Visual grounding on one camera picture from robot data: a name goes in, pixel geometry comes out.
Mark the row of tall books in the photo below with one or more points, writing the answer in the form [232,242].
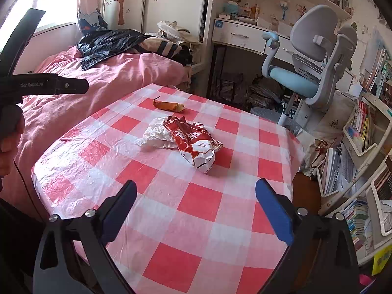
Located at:
[379,73]

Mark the pink duvet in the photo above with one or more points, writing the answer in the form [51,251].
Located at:
[92,70]

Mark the beige navy striped blanket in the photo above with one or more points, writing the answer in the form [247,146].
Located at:
[162,47]

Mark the tree print headboard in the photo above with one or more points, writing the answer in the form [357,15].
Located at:
[125,0]

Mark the white desk with drawers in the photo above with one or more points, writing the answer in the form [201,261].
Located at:
[232,33]

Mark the beige tote bag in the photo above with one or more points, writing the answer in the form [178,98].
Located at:
[333,122]

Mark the window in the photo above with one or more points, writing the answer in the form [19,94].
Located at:
[58,0]

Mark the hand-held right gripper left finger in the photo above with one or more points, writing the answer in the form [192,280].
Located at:
[119,208]

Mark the row of thin colourful books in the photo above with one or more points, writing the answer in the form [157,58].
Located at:
[361,122]

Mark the person's dark clothing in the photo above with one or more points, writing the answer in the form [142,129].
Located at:
[18,235]

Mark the white paper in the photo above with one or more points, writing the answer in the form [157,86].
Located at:
[154,134]

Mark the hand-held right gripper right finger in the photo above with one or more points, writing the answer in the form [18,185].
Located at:
[272,208]

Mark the yellow book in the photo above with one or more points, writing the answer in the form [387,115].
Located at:
[382,260]

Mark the red white paper wrapper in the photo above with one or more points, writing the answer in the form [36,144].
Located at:
[193,141]

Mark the pile of plastic bags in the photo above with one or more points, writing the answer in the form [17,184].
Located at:
[266,93]

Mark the cream canvas bag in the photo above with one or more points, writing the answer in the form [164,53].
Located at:
[177,30]

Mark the person's left hand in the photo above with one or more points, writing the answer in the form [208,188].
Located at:
[10,156]

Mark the whale print curtain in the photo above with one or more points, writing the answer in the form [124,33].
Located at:
[90,21]

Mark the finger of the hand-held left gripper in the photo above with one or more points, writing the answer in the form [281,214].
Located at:
[73,85]

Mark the stack of white papers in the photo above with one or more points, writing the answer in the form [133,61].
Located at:
[337,171]

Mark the stack of small books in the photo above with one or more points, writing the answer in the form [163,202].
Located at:
[356,220]

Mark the white bookshelf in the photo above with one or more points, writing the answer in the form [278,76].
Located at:
[376,128]

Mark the orange wrapper with dark stem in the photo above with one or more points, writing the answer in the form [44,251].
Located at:
[167,105]

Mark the red white checked tablecloth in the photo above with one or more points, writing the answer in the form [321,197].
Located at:
[199,202]

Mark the black puffer jacket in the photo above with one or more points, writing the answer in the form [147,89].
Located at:
[113,41]

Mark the black frame bag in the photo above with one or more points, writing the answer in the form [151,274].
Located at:
[229,84]

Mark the grey blue office chair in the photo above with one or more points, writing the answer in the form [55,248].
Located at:
[312,33]

